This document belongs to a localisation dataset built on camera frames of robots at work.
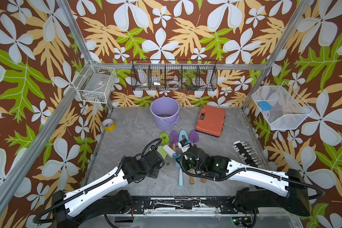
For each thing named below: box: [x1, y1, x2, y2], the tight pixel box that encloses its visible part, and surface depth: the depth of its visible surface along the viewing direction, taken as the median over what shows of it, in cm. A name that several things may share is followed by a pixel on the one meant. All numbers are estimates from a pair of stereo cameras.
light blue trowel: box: [178, 129, 189, 142], surface depth 104 cm
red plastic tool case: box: [194, 104, 226, 138], surface depth 107 cm
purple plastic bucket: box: [150, 96, 181, 131], surface depth 103 cm
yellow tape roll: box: [102, 118, 116, 132], surface depth 111 cm
